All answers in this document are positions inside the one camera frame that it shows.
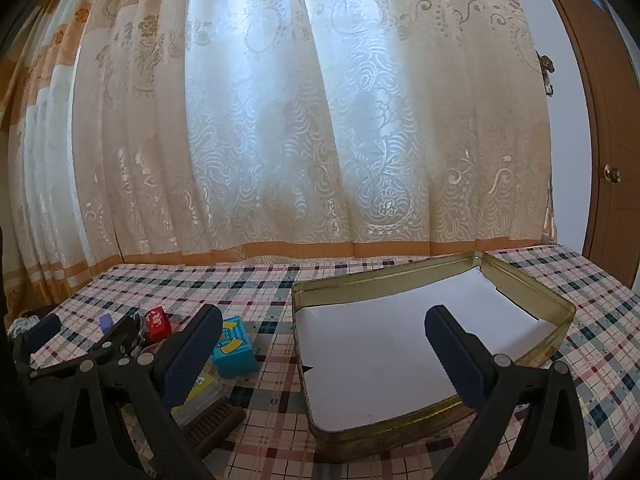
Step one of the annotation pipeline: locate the red toy brick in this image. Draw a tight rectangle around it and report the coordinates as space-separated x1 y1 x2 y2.
144 307 172 344

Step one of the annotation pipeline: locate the teal toy brick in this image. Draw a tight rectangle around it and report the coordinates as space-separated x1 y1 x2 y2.
212 316 258 379

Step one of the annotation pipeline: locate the brown wooden block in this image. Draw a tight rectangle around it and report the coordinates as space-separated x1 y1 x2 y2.
182 396 246 458

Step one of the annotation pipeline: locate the dental floss pick box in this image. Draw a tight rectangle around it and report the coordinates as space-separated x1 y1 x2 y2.
171 372 222 428

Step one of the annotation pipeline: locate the purple small block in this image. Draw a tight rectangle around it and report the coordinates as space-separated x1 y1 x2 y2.
99 313 116 336

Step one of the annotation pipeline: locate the plaid tablecloth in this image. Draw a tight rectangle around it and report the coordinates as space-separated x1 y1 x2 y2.
32 245 639 479

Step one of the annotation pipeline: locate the gold metal tin tray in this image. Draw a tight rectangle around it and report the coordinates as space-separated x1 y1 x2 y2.
292 252 576 463

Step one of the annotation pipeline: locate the white paper liner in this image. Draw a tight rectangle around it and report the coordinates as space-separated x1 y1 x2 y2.
295 269 555 431

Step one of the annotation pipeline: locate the brown wooden door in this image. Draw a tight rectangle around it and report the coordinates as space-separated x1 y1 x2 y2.
552 0 639 287

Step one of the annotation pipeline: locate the cream patterned curtain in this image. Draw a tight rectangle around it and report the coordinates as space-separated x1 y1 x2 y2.
1 0 554 306

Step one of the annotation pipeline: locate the brass door knob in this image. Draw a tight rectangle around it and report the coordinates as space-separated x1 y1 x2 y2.
603 164 622 184

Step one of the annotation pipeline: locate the curtain tieback hook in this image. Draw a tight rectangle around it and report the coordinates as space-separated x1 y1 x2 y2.
537 53 555 96

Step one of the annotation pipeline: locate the curtain tassel cord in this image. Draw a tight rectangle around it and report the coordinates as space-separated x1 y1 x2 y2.
541 169 559 244

